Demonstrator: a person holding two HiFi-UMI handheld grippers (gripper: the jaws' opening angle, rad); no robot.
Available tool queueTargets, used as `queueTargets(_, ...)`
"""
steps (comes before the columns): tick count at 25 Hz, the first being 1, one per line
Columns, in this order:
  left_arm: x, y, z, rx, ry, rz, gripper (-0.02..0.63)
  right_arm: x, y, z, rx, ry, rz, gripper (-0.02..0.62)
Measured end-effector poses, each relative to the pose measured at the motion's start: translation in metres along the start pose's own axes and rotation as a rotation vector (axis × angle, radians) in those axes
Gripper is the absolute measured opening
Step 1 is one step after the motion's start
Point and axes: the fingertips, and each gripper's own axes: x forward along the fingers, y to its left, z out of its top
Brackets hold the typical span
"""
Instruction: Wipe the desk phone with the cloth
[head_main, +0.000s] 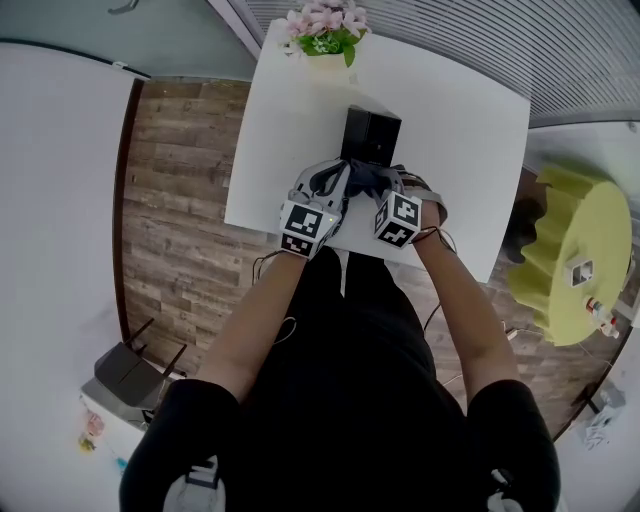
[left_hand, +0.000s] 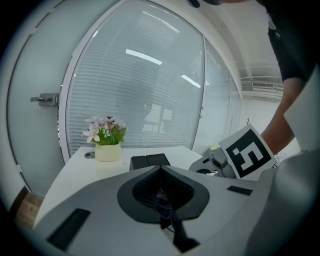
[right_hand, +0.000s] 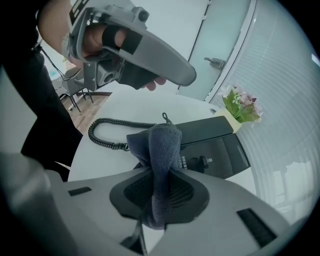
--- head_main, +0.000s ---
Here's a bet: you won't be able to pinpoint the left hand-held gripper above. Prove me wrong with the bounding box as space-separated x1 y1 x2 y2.
277 157 352 261

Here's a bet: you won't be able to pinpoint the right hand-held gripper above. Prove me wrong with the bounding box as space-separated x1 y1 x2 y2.
371 168 449 250

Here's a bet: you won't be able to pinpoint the dark grey cloth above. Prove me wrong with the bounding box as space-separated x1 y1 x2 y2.
344 158 396 202

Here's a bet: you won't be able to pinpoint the black box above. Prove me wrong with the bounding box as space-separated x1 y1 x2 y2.
339 105 403 169

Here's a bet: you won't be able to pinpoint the person's right forearm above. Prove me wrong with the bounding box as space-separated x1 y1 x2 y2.
412 239 521 402

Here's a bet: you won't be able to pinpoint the person's left forearm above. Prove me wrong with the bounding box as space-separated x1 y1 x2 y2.
202 247 307 402

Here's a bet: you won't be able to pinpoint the round yellow-green table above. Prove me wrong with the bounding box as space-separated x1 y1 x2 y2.
504 165 634 347

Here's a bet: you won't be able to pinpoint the white rectangular table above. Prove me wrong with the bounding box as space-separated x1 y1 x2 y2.
223 18 531 296

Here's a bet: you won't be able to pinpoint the pink flowers in pale pot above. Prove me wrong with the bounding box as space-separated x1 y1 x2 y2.
279 0 372 69

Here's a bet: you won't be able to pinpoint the white window blinds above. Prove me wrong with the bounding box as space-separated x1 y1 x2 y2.
207 0 640 129

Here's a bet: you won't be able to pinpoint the white tissue box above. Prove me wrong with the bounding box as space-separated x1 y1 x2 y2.
563 257 596 289

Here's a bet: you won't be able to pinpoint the person's black shirt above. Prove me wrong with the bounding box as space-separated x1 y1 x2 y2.
118 247 561 512

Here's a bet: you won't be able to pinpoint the black router with antennas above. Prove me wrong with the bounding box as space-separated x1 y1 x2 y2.
93 317 189 409

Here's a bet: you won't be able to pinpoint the grey box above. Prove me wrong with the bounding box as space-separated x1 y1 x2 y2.
79 377 166 432

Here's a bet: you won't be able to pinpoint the thin black wrist wire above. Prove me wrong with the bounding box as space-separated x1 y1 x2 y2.
251 248 282 282
412 224 459 257

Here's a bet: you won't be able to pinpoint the grey harness strap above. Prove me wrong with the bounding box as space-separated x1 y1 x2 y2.
162 457 222 512
487 467 522 512

